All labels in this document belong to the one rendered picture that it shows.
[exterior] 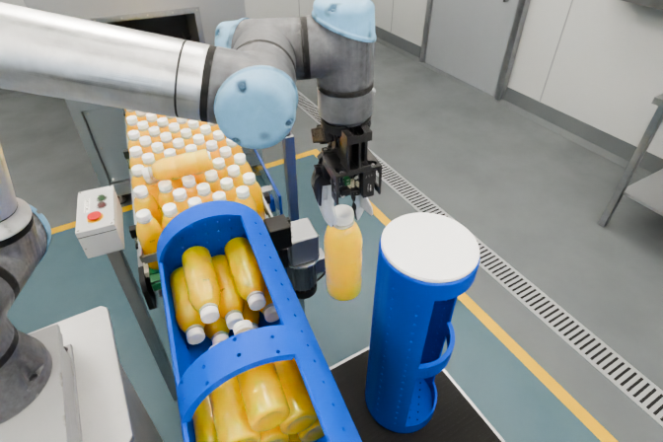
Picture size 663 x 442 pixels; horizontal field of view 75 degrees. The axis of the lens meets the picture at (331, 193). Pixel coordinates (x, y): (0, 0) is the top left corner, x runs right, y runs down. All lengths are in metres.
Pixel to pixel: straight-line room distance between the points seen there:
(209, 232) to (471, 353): 1.55
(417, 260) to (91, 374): 0.79
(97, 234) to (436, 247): 0.95
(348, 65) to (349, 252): 0.35
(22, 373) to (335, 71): 0.66
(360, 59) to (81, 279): 2.52
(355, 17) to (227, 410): 0.66
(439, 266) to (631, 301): 1.84
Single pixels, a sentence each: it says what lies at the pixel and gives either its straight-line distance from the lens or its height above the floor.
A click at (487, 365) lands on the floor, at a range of 2.32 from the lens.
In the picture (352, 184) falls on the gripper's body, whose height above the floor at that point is 1.52.
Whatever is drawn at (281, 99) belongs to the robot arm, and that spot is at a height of 1.73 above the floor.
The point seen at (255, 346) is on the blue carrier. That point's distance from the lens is 0.80.
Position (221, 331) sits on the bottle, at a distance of 1.10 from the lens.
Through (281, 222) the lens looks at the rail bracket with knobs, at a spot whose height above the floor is 1.00.
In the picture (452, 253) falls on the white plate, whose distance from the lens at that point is 1.25.
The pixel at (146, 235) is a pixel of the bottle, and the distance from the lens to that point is 1.35.
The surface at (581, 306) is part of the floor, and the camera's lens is 2.75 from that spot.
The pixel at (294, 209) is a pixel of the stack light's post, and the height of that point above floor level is 0.75.
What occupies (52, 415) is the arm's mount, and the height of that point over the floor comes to 1.22.
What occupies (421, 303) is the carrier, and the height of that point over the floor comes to 0.94.
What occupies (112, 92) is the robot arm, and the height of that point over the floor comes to 1.73.
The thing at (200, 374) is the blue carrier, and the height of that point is 1.20.
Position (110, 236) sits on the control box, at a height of 1.06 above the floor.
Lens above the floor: 1.90
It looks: 38 degrees down
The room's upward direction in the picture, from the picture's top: straight up
